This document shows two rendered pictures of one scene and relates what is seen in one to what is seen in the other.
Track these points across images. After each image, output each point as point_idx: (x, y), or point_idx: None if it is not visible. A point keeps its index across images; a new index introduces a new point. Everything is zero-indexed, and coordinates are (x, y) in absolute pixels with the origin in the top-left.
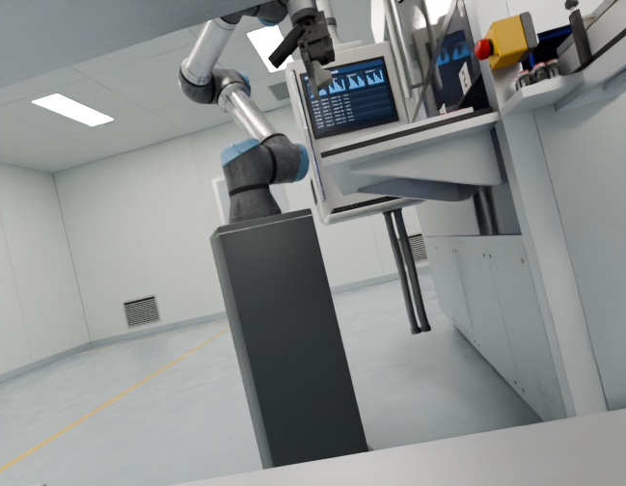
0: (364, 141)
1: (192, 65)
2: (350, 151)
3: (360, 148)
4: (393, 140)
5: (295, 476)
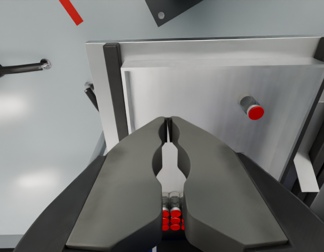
0: (115, 118)
1: None
2: (95, 91)
3: (98, 105)
4: (106, 143)
5: None
